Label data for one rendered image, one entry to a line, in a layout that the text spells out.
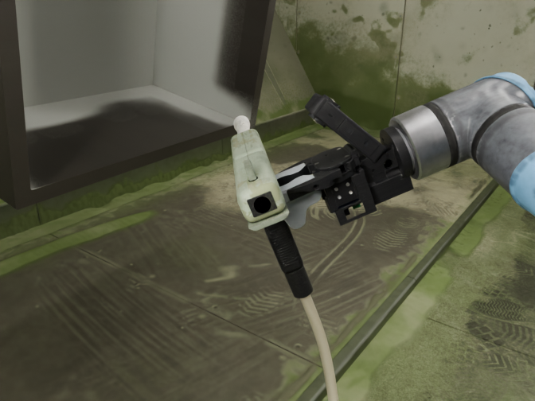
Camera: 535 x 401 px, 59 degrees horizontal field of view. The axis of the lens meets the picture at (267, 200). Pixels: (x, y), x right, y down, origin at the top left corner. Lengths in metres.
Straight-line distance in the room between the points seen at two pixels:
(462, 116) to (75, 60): 0.86
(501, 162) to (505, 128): 0.04
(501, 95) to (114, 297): 1.00
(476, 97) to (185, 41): 0.80
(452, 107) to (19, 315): 1.07
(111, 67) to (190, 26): 0.22
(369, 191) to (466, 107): 0.16
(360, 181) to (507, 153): 0.17
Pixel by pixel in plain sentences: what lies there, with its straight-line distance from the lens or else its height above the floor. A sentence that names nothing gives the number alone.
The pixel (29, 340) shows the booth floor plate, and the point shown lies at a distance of 1.23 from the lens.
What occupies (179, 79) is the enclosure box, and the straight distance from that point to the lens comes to 1.30.
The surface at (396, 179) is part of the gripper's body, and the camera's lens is 0.65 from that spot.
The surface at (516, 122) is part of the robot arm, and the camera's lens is 0.61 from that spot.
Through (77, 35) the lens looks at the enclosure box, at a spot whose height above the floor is 0.67.
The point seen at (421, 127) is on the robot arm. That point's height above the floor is 0.60.
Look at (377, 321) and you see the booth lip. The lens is 1.20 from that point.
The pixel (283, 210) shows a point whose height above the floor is 0.53.
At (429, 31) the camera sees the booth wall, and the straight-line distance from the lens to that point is 2.63.
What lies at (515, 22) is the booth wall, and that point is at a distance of 2.53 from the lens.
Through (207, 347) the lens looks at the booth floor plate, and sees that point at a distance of 1.10.
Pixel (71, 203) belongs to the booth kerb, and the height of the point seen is 0.10.
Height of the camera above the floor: 0.74
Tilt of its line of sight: 23 degrees down
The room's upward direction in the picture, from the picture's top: straight up
